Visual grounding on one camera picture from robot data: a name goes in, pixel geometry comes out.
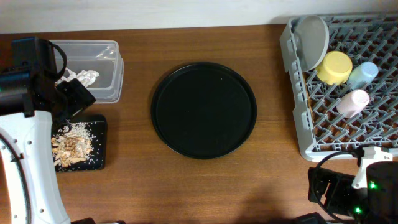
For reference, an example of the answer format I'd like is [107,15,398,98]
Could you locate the round black serving tray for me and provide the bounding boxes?
[150,62,257,159]

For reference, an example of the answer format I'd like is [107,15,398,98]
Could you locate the peanut shells and rice scraps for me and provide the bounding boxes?
[51,122,96,169]

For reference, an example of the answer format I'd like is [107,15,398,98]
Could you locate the black rectangular tray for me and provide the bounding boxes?
[52,114,108,172]

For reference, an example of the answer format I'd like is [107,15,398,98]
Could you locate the grey plate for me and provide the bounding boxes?
[294,16,329,72]

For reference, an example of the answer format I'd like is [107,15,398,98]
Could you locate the wooden chopstick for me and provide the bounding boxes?
[304,79,314,122]

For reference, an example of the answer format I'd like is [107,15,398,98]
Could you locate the yellow bowl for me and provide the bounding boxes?
[317,51,353,85]

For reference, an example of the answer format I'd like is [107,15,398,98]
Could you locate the blue plastic cup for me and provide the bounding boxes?
[346,62,379,90]

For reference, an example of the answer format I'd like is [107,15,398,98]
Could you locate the grey dishwasher rack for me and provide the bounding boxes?
[280,13,397,162]

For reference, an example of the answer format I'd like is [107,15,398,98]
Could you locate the white napkin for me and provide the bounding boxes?
[55,68,100,88]

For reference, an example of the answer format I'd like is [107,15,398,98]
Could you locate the pink plastic cup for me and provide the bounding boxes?
[336,89,370,118]

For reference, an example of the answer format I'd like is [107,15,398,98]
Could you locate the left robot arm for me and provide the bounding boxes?
[1,37,95,223]

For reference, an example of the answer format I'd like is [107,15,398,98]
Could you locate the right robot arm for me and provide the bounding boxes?
[308,146,397,223]

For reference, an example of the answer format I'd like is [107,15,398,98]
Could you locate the clear plastic bin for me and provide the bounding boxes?
[52,40,124,104]

